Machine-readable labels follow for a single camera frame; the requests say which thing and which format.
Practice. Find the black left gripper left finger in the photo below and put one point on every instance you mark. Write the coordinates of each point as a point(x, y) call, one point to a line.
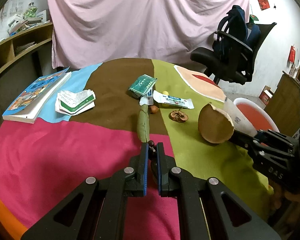
point(112, 195)

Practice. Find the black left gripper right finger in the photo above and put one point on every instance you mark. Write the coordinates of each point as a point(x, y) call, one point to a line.
point(175, 182)

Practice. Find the brown dried fruit peel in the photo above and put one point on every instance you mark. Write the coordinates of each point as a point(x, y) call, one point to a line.
point(214, 124)

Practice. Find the white medicine sachet box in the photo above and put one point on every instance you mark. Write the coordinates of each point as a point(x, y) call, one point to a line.
point(173, 101)

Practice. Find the green cigarette pack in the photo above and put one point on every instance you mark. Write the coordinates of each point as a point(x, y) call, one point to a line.
point(142, 85)

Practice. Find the green white leaflet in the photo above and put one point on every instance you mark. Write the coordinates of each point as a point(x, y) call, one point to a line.
point(69, 103)

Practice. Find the red white trash bin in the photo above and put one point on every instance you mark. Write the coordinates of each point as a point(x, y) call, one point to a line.
point(256, 115)

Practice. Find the right hand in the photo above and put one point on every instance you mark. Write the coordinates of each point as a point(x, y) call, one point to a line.
point(277, 199)

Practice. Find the dark wooden cabinet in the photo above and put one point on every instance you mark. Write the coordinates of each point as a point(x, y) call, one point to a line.
point(284, 106)

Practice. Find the red cardboard box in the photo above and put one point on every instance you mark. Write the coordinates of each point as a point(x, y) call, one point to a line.
point(266, 95)

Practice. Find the colourful patchwork tablecloth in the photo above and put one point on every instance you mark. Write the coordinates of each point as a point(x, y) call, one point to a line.
point(41, 163)

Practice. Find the small orange peel piece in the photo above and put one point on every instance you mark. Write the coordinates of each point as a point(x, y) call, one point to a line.
point(153, 109)

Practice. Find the black office chair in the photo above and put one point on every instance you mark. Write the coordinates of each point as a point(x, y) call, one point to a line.
point(236, 65)

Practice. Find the blue illustrated book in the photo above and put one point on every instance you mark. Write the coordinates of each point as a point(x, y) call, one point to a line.
point(27, 106)

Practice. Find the dark blue backpack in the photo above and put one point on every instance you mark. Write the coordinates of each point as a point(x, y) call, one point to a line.
point(234, 24)

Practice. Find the pink hanging sheet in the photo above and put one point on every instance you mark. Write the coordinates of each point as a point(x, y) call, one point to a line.
point(88, 32)

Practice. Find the wooden shelf unit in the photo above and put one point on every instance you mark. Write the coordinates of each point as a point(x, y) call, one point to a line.
point(24, 43)

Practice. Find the green candy jar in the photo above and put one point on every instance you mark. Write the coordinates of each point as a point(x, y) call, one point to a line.
point(30, 11)

